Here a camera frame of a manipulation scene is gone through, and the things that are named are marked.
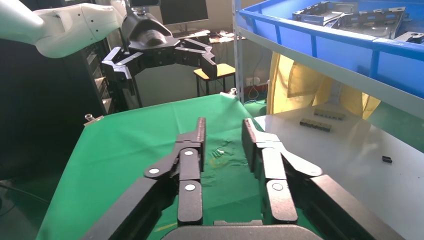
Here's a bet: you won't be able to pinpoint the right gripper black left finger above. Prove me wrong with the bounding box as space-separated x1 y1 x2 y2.
81 117 207 240

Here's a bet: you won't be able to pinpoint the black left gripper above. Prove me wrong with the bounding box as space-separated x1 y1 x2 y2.
100 11 219 100

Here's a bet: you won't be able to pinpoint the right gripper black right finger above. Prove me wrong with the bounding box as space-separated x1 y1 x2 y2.
241 118 406 240

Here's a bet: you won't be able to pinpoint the bent sheet metal bracket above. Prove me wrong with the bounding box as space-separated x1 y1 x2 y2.
394 31 424 46
334 6 407 39
292 1 359 27

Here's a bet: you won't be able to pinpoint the computer keyboard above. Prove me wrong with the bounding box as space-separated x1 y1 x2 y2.
172 29 212 39

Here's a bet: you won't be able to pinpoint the black computer monitor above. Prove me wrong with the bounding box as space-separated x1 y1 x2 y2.
159 0 210 32

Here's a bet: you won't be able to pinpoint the yellow seat stool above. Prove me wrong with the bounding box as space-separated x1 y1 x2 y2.
193 62 237 98

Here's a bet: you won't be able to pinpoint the silver binder clip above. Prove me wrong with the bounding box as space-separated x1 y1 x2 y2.
219 87 239 99
83 113 105 127

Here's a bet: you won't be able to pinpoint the green table cloth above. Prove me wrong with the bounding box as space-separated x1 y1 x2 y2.
35 93 326 240

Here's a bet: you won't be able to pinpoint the yellow woven bag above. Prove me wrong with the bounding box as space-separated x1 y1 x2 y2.
266 51 382 120

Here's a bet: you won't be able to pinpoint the blue plastic bin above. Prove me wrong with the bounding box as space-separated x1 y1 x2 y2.
238 0 424 99

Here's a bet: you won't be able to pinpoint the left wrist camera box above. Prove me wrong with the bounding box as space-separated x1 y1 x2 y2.
128 0 162 8

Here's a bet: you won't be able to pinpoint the tangled floor cables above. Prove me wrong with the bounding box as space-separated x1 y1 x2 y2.
244 54 268 105

